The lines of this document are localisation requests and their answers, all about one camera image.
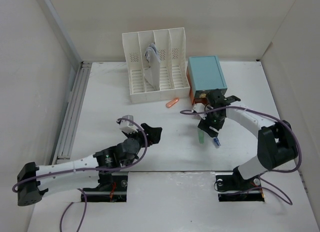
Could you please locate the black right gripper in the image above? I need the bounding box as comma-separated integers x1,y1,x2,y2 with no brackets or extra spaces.
197,106,225,138

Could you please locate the clear blue glue bottle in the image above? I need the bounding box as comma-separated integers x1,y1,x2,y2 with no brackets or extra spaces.
212,137,221,148

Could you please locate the teal orange drawer box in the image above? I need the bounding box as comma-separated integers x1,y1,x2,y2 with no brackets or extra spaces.
186,55,228,105

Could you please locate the white spiral bound manual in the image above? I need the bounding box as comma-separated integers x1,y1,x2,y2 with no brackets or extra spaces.
144,43,161,91

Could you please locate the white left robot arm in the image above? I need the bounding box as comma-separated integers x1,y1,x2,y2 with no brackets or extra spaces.
12,116,163,207

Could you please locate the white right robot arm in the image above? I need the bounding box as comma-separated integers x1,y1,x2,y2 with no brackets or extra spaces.
192,89,301,189

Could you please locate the green transparent tube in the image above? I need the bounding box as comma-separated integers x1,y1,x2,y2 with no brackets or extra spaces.
197,130,205,144

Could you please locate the white plastic file organizer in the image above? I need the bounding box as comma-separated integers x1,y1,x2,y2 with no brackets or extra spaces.
122,27,190,103

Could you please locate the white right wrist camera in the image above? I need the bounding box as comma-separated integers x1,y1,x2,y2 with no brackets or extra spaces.
192,103,207,119

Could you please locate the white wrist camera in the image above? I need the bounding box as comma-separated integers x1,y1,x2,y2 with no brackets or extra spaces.
117,115,138,134
192,103,207,119

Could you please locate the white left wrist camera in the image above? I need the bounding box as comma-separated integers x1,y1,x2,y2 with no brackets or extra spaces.
117,115,138,134

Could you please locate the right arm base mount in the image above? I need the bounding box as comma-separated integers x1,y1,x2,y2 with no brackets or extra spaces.
214,172,265,202

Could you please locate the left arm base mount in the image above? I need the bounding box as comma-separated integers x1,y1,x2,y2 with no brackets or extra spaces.
82,172,129,203

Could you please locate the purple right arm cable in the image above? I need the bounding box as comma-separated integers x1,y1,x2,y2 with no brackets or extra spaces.
179,105,303,206

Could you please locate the aluminium frame rail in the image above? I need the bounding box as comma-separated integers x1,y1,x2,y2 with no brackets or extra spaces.
49,61,92,166

